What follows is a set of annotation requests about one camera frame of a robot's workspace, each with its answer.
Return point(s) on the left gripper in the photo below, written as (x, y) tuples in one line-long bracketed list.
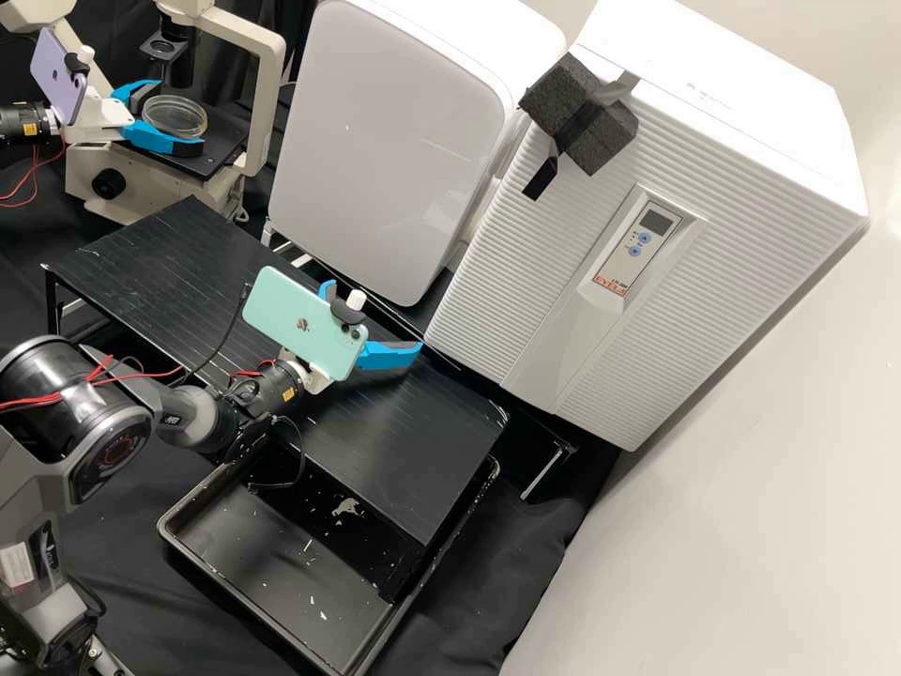
[(105, 121)]

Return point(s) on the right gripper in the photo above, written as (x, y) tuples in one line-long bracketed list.
[(314, 374)]

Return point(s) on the petri dish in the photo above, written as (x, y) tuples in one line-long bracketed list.
[(176, 116)]

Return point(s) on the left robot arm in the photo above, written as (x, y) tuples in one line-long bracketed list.
[(24, 123)]

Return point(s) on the cream microscope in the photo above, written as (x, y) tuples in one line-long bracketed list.
[(260, 70)]

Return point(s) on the black platform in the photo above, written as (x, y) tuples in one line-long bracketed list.
[(176, 282), (524, 422)]

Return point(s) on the incubator door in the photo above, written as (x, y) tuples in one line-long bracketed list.
[(535, 317)]

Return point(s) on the white box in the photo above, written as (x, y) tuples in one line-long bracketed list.
[(387, 141)]

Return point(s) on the black tray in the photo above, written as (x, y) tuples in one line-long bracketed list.
[(281, 563)]

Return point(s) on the white incubator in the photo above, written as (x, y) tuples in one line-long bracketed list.
[(704, 56)]

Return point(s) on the right wrist camera phone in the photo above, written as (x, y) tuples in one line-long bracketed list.
[(303, 317)]

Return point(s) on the wrist camera phone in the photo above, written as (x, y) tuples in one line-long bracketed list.
[(303, 317), (60, 77)]

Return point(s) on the left wrist camera phone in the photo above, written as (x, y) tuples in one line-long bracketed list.
[(60, 77)]

